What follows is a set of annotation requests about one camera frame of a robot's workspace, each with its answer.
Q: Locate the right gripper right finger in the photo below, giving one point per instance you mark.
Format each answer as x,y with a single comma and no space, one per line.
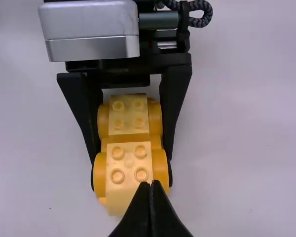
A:
165,217

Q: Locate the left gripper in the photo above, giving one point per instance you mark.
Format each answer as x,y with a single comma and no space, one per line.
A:
128,74

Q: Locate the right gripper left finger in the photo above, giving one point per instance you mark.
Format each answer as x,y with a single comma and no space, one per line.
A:
135,217

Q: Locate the yellow toy car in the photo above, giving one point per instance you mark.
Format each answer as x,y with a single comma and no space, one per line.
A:
128,153

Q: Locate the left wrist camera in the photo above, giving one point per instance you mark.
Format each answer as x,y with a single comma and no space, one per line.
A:
88,29

